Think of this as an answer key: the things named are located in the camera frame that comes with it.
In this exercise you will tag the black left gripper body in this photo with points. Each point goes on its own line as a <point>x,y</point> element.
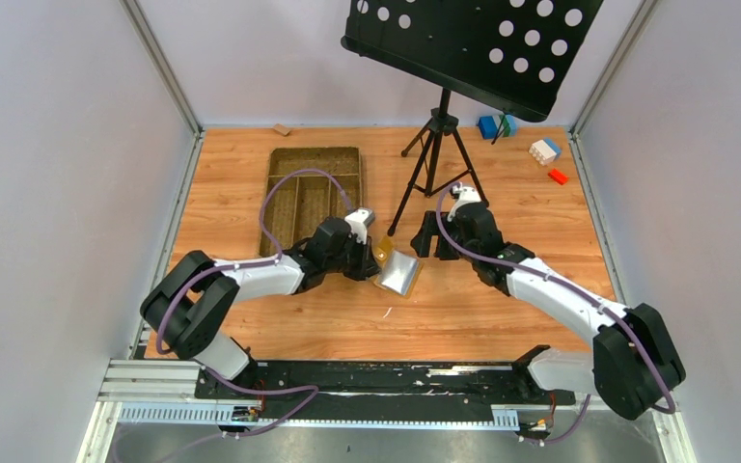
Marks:
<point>358,257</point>

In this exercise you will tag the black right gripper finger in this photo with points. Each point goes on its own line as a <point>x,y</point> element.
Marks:
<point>444,249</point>
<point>421,241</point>

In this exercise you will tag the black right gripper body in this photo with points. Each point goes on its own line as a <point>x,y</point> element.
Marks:
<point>439,235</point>

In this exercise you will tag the yellow leather card holder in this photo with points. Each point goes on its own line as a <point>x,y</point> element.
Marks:
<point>398,272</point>

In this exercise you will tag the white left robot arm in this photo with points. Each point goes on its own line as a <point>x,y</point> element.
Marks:
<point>187,308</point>

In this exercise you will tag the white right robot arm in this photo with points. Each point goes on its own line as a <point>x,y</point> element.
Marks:
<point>633,362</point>

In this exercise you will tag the woven straw divided tray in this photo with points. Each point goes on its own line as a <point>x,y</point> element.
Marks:
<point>301,203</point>

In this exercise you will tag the red toy block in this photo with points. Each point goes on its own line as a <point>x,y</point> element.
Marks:
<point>559,177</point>

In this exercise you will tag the blue green toy block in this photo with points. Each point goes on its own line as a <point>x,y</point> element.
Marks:
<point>497,126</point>

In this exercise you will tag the white blue toy block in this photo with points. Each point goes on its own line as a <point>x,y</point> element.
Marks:
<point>545,151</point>

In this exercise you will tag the small wooden block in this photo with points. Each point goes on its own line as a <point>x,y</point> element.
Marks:
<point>282,129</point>

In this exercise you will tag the black music stand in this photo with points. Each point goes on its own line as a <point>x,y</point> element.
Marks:
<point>509,55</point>

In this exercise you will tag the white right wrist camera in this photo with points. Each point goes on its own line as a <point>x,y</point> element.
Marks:
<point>465,194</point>

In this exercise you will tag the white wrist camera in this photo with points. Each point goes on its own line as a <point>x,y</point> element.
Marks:
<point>359,221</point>
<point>465,194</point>

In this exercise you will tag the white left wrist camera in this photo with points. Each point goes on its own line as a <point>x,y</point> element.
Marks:
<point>359,221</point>

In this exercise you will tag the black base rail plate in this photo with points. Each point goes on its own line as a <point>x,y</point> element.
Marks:
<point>403,391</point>

